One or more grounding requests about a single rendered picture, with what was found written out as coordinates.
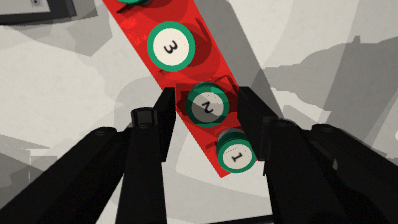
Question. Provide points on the grey button panel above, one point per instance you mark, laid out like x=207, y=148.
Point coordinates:
x=26, y=11

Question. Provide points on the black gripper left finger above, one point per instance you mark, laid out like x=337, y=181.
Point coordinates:
x=77, y=187

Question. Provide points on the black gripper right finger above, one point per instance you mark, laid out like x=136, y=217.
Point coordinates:
x=365, y=183

